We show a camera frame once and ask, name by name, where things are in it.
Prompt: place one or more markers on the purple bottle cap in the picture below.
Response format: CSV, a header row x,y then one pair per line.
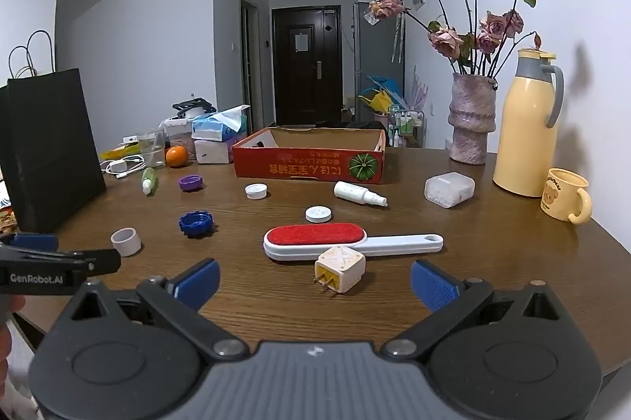
x,y
191,183

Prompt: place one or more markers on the person's left hand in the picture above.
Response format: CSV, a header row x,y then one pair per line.
x,y
4,346

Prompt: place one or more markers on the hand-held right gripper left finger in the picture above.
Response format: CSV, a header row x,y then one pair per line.
x,y
199,284

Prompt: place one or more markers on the blue tissue pack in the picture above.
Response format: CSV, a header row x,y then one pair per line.
x,y
217,126

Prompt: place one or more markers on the clear plastic storage container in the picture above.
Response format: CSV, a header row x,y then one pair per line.
x,y
180,134

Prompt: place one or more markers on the green spray bottle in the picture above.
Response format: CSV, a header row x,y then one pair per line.
x,y
148,179

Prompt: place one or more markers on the white spray bottle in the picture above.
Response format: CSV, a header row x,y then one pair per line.
x,y
352,193

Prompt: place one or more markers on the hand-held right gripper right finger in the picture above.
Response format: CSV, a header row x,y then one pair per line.
x,y
434,286

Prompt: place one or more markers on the dried pink rose bouquet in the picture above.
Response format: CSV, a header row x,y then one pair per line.
x,y
446,40

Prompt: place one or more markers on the white and purple tissue pack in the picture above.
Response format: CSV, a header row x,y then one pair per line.
x,y
212,151

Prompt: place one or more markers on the white round cap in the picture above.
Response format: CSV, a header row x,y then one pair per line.
x,y
318,214

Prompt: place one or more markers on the black paper bag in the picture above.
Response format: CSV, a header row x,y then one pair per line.
x,y
49,144

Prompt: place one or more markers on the yellow watering can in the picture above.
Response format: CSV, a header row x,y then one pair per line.
x,y
377,102

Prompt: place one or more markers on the yellow packet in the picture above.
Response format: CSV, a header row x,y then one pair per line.
x,y
118,151

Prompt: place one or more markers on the dark brown door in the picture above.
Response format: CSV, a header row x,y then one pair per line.
x,y
305,89

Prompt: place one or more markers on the red and white lint brush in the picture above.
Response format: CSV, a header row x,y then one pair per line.
x,y
315,240

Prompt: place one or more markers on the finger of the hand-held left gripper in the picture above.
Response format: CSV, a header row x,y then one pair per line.
x,y
37,242
74,260

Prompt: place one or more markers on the clear drinking glass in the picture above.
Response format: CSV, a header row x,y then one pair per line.
x,y
152,149

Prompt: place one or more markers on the blue folded rack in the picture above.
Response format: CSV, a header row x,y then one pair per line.
x,y
382,82

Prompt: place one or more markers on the yellow bear mug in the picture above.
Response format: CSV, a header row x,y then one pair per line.
x,y
562,198

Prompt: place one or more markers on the folded white umbrella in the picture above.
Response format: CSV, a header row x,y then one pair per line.
x,y
397,38

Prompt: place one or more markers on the ribbed white bottle cap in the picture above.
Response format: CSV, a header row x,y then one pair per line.
x,y
256,191

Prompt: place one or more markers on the grey refrigerator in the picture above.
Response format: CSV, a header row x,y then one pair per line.
x,y
377,55

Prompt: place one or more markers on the white paper notice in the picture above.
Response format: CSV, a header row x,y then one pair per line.
x,y
301,42

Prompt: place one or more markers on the black plastic holder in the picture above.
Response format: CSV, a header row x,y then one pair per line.
x,y
194,107

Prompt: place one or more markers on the yellow thermos jug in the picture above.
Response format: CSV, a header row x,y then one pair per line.
x,y
522,129

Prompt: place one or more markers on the cream plug adapter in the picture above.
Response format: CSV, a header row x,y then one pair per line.
x,y
340,269

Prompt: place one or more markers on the orange fruit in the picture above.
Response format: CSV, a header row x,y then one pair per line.
x,y
176,156

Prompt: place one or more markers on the pink ceramic vase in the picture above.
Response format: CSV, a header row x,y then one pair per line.
x,y
471,119

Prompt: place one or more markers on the metal cart with bottles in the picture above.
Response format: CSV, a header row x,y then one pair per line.
x,y
406,126

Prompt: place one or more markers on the red cardboard box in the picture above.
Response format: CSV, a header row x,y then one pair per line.
x,y
305,163

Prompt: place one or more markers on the white wall panel box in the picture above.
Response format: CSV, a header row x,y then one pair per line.
x,y
418,1

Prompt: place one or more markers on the blue bottle cap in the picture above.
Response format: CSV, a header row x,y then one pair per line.
x,y
197,224

